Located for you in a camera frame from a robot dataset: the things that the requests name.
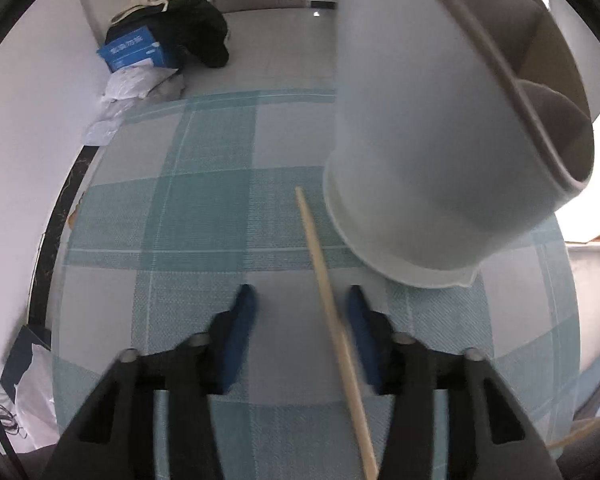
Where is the beige cloth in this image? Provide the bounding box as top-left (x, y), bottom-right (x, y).
top-left (111, 0), bottom-right (178, 25)

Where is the blue cardboard box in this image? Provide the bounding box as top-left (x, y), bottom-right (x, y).
top-left (96, 24), bottom-right (181, 73)

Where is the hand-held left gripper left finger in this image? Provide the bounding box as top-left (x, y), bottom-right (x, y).
top-left (40, 283), bottom-right (259, 480)

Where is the grey white utensil holder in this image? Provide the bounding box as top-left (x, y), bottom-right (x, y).
top-left (322, 0), bottom-right (596, 288)

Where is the black marble baseboard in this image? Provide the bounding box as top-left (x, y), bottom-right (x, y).
top-left (27, 145), bottom-right (95, 333)

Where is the tan curved strip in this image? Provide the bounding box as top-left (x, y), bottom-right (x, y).
top-left (547, 412), bottom-right (600, 453)

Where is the black jacket pile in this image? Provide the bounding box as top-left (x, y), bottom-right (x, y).
top-left (105, 0), bottom-right (231, 68)

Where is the dark blue folder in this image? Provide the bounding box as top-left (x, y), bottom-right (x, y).
top-left (0, 324), bottom-right (52, 392)

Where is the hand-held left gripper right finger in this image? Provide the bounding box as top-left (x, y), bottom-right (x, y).
top-left (344, 284), bottom-right (567, 480)

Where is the grey wooden cabinet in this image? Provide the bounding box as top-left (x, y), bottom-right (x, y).
top-left (564, 234), bottom-right (600, 376)

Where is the grey plastic bag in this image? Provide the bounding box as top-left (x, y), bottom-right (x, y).
top-left (82, 72), bottom-right (187, 146)

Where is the teal plaid tablecloth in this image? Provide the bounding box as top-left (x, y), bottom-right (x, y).
top-left (50, 89), bottom-right (581, 480)

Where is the black cable tangle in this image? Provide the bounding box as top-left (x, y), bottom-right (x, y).
top-left (0, 402), bottom-right (27, 438)

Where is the light wooden chopstick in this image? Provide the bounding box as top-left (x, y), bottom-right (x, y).
top-left (294, 186), bottom-right (379, 480)

